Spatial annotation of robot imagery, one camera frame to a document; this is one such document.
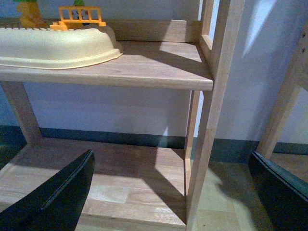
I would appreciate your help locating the cream plastic toy base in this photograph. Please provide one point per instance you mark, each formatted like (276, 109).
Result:
(50, 49)

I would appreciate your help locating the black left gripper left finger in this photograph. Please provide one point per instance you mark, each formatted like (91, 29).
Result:
(55, 205)

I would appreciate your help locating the wooden shelf unit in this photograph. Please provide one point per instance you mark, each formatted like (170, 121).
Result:
(131, 188)

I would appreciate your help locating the orange toy fence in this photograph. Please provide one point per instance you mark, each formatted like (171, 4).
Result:
(74, 17)

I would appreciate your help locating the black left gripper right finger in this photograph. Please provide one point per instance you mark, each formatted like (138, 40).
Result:
(284, 195)

